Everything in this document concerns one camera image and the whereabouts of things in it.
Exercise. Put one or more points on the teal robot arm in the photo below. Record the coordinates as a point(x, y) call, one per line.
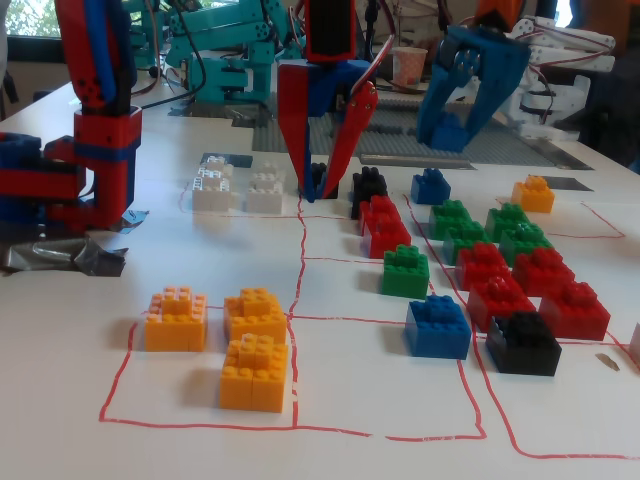
point(145, 30)
point(225, 80)

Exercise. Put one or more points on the grey duct tape strip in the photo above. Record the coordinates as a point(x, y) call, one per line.
point(415, 161)

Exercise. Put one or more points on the white brick block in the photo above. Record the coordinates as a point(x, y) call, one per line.
point(212, 196)
point(270, 167)
point(265, 196)
point(217, 164)

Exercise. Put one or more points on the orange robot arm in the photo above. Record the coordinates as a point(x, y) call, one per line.
point(495, 12)

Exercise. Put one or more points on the patterned paper cup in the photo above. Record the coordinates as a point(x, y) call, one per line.
point(410, 65)

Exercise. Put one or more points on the red brick block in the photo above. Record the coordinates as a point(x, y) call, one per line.
point(387, 242)
point(500, 302)
point(575, 312)
point(542, 270)
point(482, 265)
point(379, 207)

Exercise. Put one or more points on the black stand pole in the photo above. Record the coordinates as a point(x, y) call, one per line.
point(371, 15)

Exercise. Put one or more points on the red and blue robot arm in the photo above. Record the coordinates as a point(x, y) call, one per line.
point(100, 50)

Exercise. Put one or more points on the small brown scrap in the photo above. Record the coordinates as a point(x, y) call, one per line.
point(606, 361)

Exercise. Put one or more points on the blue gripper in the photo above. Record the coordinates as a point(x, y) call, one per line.
point(467, 60)

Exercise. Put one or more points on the small black foam ball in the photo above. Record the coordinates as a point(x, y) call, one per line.
point(153, 71)

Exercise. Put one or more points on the grey studded baseplate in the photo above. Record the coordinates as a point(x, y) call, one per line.
point(395, 117)

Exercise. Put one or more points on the orange brick block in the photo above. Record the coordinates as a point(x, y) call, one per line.
point(532, 195)
point(255, 312)
point(254, 375)
point(176, 322)

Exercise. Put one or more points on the red and blue gripper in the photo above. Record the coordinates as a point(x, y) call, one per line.
point(325, 71)

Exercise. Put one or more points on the dark grey brick frame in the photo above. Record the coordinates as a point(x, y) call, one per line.
point(395, 131)

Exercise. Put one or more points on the green brick block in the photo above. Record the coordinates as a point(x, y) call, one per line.
point(406, 272)
point(465, 241)
point(450, 215)
point(525, 242)
point(505, 220)

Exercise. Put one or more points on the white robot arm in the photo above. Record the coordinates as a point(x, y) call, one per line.
point(565, 50)

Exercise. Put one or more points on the crumpled silver duct tape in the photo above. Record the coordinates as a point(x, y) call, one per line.
point(50, 255)

